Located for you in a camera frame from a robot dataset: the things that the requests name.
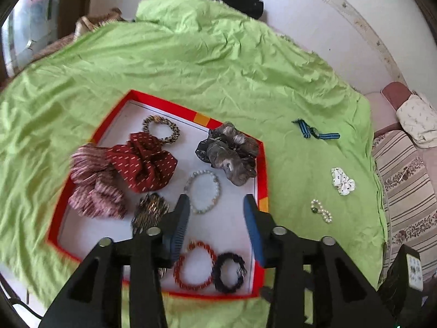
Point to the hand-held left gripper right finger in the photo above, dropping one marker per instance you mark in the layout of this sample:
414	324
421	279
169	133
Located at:
254	229

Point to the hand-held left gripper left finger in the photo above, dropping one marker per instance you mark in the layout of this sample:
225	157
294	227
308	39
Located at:
178	227

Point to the dark beaded hair accessory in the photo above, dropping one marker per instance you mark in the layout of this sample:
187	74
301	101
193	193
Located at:
150	211

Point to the red-rimmed white tray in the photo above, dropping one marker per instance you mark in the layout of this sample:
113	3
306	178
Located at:
218	239

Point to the red dotted scrunchie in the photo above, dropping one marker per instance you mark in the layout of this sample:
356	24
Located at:
143	167

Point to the grey sheer scrunchie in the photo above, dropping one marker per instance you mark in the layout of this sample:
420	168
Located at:
225	157

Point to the pink plaid scrunchie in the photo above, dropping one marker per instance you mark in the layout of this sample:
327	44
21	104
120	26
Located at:
92	164

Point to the striped floral sofa cover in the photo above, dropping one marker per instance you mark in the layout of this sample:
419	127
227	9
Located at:
406	184

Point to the white dotted hair bow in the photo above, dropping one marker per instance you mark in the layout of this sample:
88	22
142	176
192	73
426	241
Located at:
341	181

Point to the green bedsheet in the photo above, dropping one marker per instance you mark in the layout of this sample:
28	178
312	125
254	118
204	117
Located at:
239	75

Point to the white patterned cloth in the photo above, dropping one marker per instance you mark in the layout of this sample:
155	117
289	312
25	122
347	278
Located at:
420	119

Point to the beige knitted cloth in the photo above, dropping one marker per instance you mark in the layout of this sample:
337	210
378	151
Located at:
95	20

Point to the window with brown frame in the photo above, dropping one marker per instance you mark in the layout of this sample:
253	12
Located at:
30	24

